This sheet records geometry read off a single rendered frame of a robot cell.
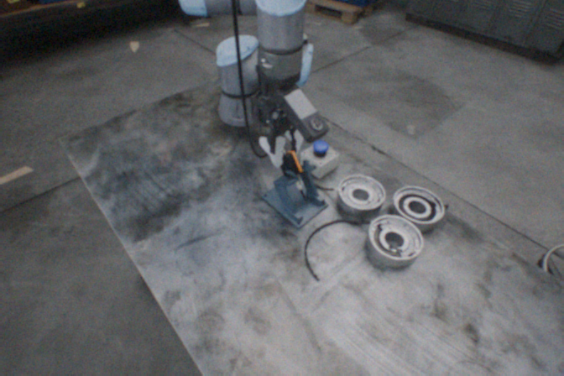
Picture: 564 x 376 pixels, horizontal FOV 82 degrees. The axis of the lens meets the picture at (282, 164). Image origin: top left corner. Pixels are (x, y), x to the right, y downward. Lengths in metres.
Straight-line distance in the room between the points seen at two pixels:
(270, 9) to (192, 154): 0.52
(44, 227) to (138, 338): 0.85
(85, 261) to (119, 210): 1.03
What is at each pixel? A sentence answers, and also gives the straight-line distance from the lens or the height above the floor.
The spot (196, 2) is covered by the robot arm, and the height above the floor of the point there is 1.21.
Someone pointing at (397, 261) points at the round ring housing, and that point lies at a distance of 0.68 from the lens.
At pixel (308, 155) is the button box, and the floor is 0.84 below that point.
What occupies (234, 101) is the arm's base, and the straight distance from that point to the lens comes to 0.98.
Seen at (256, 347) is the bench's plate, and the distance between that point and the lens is 0.62.
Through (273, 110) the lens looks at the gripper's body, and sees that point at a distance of 0.61.
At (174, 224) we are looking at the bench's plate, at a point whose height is 0.80.
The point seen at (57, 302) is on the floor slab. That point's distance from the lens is 1.80.
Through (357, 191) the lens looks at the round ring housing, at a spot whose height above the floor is 0.82.
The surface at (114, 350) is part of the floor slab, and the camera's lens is 1.60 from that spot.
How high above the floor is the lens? 1.39
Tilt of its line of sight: 43 degrees down
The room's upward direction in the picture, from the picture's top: straight up
